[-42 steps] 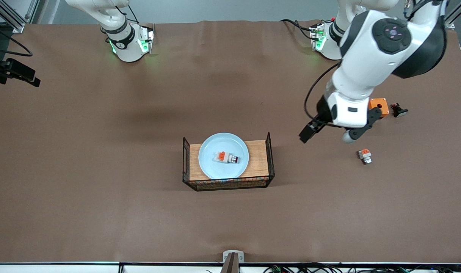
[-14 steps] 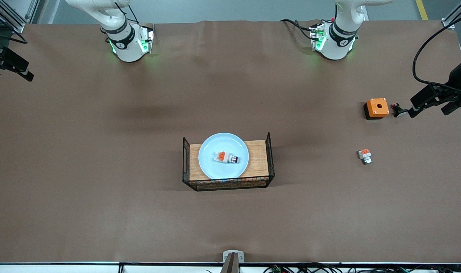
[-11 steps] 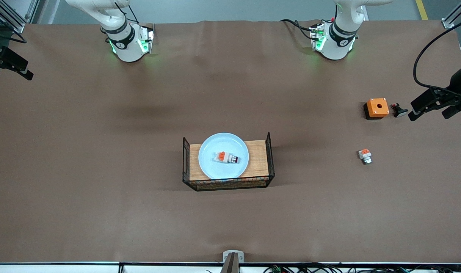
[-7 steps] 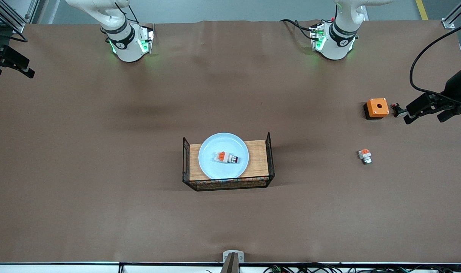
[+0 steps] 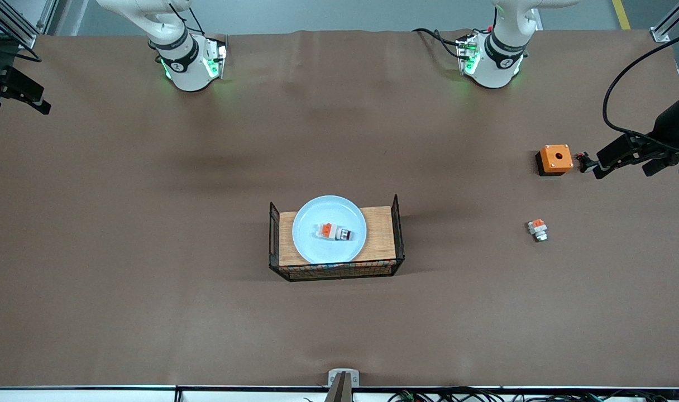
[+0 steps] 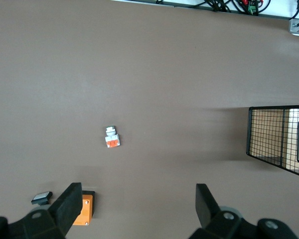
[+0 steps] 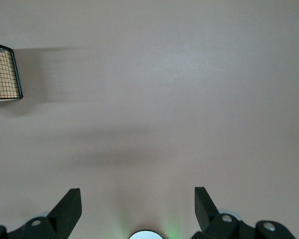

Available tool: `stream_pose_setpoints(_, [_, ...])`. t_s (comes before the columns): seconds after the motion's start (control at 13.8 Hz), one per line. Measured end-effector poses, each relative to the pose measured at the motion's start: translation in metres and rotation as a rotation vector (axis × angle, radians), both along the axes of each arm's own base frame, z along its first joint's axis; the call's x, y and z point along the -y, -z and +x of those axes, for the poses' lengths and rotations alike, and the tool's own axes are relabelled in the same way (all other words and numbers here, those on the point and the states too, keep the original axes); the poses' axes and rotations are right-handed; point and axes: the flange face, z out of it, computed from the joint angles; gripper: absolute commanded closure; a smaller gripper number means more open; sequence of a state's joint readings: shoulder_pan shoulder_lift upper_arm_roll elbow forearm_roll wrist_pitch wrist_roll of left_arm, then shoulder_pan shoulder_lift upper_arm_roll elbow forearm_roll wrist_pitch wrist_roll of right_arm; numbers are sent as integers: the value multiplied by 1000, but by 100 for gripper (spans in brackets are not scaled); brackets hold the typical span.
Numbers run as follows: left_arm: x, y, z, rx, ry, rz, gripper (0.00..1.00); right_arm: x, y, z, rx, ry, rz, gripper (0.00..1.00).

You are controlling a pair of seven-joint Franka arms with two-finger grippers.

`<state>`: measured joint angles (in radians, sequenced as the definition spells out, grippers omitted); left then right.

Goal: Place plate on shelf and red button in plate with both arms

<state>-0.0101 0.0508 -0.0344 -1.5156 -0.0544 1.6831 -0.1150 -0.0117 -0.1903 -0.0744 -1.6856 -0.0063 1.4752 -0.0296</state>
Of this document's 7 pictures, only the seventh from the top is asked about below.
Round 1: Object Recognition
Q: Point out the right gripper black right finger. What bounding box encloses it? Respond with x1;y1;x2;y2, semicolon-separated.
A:
190;186;296;239

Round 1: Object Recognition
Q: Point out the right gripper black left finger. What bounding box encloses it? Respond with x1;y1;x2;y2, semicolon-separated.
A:
0;188;82;239

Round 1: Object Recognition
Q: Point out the large table cover sheet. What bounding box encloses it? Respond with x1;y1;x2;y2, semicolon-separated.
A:
0;0;299;239

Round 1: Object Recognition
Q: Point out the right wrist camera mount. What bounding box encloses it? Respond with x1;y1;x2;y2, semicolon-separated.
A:
128;229;164;239

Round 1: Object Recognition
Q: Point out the black wire basket wooden top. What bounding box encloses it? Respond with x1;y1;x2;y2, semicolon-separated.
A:
0;41;24;104

